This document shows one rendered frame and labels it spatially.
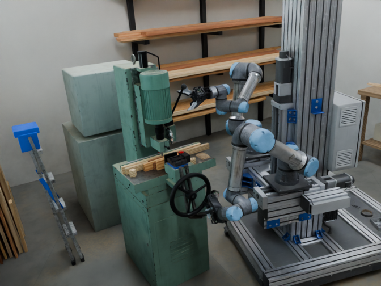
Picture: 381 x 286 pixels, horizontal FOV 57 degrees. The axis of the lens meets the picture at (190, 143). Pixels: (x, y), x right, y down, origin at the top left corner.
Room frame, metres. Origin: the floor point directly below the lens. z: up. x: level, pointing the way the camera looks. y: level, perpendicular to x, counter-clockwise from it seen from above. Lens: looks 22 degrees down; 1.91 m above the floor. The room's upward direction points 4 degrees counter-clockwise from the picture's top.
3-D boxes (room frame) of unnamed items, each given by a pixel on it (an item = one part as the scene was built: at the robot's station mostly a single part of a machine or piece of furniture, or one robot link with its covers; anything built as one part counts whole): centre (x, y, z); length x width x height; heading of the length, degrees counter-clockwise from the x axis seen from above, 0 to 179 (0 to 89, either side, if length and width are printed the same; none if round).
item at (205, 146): (2.18, 0.15, 0.92); 0.64 x 0.02 x 0.04; 121
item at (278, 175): (1.95, -0.58, 0.87); 0.15 x 0.15 x 0.10
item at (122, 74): (2.40, 0.34, 1.16); 0.22 x 0.22 x 0.72; 31
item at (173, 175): (1.99, 0.08, 0.91); 0.15 x 0.14 x 0.09; 121
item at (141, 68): (2.27, 0.26, 1.53); 0.08 x 0.08 x 0.17; 31
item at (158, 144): (2.17, 0.20, 1.03); 0.14 x 0.07 x 0.09; 31
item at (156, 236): (2.25, 0.26, 0.35); 0.58 x 0.45 x 0.71; 31
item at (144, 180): (2.07, 0.12, 0.87); 0.61 x 0.30 x 0.06; 121
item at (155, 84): (2.15, 0.19, 1.35); 0.18 x 0.18 x 0.31
